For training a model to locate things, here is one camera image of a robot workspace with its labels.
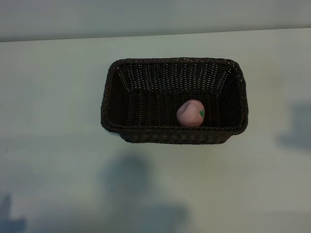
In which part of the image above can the dark brown woven wicker basket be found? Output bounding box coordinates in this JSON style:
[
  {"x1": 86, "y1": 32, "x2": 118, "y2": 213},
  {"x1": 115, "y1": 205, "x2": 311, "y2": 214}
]
[{"x1": 99, "y1": 57, "x2": 250, "y2": 145}]

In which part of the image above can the pink peach with green leaf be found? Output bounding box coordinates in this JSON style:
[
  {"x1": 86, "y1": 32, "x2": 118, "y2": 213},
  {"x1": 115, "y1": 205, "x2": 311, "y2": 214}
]
[{"x1": 176, "y1": 99, "x2": 206, "y2": 128}]

